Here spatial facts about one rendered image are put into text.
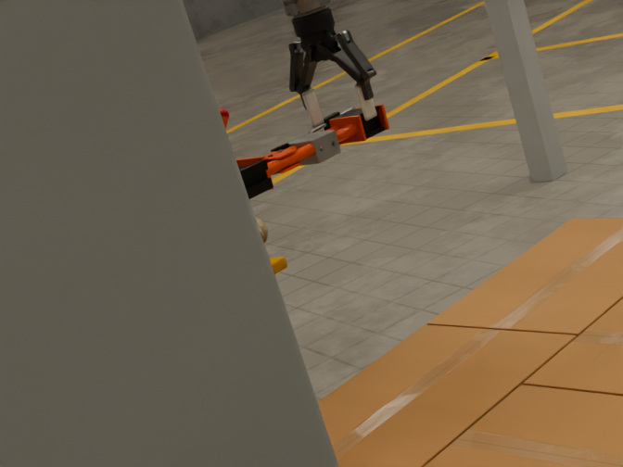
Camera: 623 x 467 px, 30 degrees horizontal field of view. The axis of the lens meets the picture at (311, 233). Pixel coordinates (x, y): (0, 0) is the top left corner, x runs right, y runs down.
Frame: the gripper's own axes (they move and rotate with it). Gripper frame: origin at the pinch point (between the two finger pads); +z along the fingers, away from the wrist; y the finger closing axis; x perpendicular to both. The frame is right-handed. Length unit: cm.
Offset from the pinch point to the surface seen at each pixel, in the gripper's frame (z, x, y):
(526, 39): 44, 271, -138
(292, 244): 108, 200, -246
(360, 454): 54, -31, 9
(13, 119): -34, -132, 108
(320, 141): 1.7, -9.4, 1.7
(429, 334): 54, 15, -8
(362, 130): 3.6, 1.4, 2.3
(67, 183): -31, -131, 108
